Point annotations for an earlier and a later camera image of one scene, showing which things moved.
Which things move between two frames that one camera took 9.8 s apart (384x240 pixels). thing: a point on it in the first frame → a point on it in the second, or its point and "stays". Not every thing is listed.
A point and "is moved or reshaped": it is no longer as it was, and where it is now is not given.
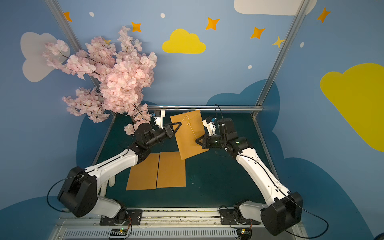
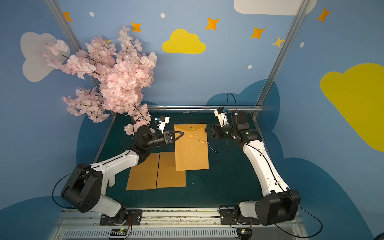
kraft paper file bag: (191, 129) is moved or reshaped
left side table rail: (112, 119) stays
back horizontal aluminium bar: (204, 108) stays
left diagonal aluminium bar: (56, 9) stays
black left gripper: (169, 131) → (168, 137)
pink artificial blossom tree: (124, 70) stays
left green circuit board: (118, 232) stays
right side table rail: (261, 138) stays
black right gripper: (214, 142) → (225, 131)
